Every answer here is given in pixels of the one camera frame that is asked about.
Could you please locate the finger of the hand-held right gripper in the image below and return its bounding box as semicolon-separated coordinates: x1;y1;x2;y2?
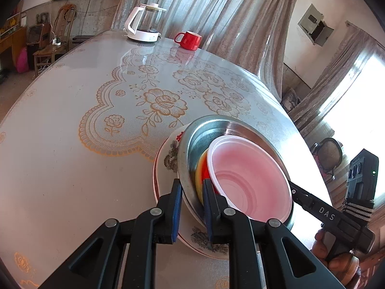
288;180;315;215

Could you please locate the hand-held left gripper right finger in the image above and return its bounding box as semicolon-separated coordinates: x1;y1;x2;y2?
202;178;346;289

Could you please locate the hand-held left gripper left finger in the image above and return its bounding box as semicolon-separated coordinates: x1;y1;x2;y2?
39;179;183;289

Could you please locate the large purple floral plate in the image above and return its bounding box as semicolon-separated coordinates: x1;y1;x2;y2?
153;144;232;261

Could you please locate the yellow plastic bowl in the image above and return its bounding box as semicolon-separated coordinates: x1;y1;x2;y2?
194;149;211;204

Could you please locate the red plastic bowl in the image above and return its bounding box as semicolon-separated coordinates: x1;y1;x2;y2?
201;135;293;222

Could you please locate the medium plate with red print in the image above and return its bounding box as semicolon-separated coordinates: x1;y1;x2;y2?
155;125;231;260

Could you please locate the stainless steel bowl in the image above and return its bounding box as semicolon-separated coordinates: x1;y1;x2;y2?
177;115;297;233

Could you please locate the person's right hand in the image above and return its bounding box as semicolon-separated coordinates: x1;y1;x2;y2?
311;228;360;281

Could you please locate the round-back dark chair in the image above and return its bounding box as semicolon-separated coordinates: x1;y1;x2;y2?
310;138;344;183

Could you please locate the narrow beige window curtain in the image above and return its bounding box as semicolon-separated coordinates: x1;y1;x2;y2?
288;21;380;139

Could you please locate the grey electrical panel box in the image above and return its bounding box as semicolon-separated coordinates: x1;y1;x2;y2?
298;4;335;47

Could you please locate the red mug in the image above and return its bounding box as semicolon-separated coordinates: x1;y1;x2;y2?
174;31;202;51

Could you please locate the wide beige lace curtain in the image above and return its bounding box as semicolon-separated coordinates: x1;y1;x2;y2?
113;0;307;103

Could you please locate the white electric glass kettle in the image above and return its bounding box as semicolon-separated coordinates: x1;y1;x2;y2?
125;3;167;43

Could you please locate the black low stool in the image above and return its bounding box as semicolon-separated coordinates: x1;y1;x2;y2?
72;35;94;49

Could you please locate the pink bag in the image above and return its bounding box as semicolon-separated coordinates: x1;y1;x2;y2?
16;49;29;73

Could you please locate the brown wooden chair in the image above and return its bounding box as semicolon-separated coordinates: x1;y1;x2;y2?
32;4;77;73

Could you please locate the black speaker box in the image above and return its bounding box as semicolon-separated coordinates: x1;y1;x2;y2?
27;24;50;46

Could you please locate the orange wooden desk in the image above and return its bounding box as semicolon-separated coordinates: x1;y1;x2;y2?
0;26;28;67

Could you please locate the grey pillow by wall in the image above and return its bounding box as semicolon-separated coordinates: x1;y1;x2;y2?
281;88;304;112

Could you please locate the white power cable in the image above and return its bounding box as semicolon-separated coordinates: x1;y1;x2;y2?
49;6;58;38

